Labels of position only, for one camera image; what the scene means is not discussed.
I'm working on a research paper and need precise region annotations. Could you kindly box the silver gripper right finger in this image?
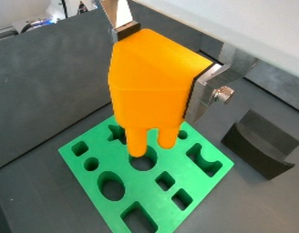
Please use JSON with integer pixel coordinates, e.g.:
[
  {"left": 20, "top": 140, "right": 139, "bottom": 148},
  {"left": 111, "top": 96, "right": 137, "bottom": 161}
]
[{"left": 184, "top": 43, "right": 257, "bottom": 124}]

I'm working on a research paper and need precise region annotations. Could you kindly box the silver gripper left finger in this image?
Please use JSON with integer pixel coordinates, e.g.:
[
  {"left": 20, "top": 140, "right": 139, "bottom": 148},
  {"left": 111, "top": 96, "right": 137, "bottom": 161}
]
[{"left": 101, "top": 0, "right": 142, "bottom": 43}]

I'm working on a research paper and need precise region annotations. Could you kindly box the orange three prong block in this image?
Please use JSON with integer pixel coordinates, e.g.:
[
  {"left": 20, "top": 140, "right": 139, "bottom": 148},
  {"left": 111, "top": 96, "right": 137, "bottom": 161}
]
[{"left": 109, "top": 29, "right": 212, "bottom": 157}]

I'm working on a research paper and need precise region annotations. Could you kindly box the green shape sorter board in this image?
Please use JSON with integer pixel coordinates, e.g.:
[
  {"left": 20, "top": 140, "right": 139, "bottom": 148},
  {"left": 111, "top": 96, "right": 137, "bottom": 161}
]
[{"left": 59, "top": 118, "right": 234, "bottom": 233}]

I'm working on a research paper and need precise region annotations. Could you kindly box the black curved bracket block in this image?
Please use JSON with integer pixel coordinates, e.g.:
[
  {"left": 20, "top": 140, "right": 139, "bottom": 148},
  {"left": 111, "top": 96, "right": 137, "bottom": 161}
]
[{"left": 222, "top": 110, "right": 299, "bottom": 180}]

